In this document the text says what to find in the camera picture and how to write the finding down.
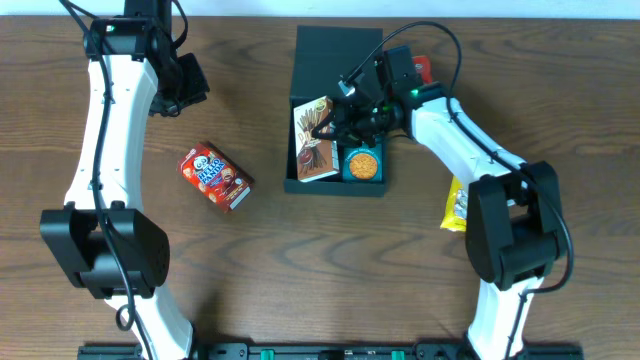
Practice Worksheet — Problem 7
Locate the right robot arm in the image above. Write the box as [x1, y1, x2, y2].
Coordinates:
[329, 46, 574, 359]

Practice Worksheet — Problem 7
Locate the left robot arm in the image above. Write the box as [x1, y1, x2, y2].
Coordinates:
[40, 0, 208, 359]

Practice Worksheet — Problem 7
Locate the brown Pocky box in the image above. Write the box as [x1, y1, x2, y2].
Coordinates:
[293, 96, 339, 183]

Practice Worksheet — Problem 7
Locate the yellow Hacks candy bag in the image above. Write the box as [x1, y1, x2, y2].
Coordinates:
[440, 177, 468, 232]

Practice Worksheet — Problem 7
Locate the teal Chunkies cookie box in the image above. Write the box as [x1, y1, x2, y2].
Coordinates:
[342, 144, 383, 183]

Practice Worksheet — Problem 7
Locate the red Hello Panda box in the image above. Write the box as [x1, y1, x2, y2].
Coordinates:
[177, 141, 254, 213]

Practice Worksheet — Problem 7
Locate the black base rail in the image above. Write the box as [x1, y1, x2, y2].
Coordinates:
[77, 342, 585, 360]

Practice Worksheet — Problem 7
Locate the red Hacks candy bag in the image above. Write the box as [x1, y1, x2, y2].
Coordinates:
[412, 55, 433, 84]

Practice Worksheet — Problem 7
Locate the right black cable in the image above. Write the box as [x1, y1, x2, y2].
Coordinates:
[344, 20, 575, 360]

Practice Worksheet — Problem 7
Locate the dark green open box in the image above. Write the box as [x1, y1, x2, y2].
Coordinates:
[284, 25, 387, 197]

